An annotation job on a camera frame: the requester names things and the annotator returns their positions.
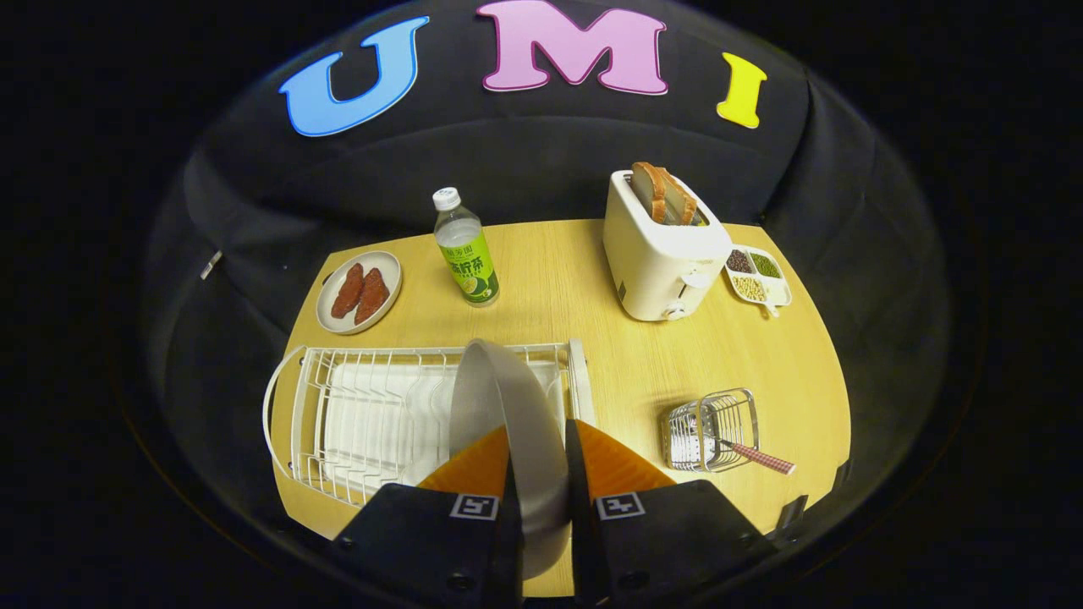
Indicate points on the toasted bread slice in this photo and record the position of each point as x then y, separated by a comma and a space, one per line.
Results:
648, 190
681, 201

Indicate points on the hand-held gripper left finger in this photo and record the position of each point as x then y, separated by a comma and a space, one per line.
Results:
513, 524

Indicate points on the red meat piece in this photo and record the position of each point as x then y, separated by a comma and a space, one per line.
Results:
372, 296
347, 292

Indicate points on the silver clip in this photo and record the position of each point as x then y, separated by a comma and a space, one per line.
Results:
211, 265

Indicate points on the black backdrop cloth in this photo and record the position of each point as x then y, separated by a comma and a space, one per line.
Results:
550, 161

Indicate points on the green label drink bottle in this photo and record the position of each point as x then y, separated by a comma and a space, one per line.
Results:
467, 262

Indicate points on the grey round plate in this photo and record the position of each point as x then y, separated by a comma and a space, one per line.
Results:
525, 423

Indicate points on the white toaster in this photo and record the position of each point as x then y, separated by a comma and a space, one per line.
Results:
656, 262

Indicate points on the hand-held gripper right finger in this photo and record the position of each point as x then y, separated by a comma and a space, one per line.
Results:
577, 524

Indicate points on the white divided bean dish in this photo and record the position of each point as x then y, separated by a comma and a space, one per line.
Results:
774, 292

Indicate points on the small grey meat plate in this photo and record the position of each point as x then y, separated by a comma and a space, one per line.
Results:
385, 266

